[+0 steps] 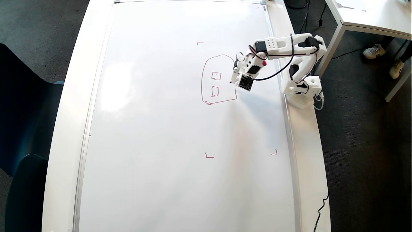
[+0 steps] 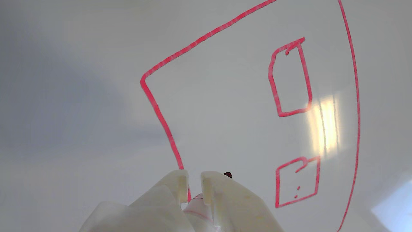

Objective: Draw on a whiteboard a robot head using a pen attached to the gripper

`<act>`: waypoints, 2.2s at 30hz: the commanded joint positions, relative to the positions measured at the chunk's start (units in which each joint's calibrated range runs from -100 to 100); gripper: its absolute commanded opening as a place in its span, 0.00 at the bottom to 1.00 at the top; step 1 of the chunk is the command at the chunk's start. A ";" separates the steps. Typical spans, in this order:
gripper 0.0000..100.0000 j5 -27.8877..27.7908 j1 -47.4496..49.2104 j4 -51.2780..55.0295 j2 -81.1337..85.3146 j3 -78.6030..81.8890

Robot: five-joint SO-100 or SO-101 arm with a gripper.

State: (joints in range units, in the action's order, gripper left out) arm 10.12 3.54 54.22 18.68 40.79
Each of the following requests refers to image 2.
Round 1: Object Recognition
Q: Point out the red whiteboard marker pen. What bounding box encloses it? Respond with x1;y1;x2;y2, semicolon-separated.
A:
183;172;233;232

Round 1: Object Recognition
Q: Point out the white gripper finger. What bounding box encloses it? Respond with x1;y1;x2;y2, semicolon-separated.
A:
78;169;197;232
201;171;284;232

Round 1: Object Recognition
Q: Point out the large white whiteboard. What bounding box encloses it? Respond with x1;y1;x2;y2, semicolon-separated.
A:
0;0;412;232

